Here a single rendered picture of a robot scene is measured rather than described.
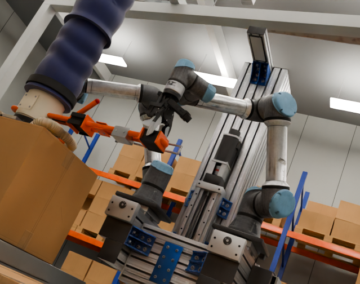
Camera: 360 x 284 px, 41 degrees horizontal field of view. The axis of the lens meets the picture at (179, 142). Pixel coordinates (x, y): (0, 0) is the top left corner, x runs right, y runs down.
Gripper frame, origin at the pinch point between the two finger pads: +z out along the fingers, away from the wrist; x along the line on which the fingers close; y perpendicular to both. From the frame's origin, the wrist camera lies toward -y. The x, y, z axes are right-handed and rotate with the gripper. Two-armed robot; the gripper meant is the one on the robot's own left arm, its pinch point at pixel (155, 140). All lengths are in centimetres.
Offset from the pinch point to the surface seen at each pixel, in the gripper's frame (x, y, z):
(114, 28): -3, 49, -51
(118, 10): 1, 49, -59
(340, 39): -353, 54, -341
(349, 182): -843, 84, -361
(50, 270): -9, 23, 55
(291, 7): -475, 191, -504
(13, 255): 12, 23, 56
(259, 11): -157, 68, -204
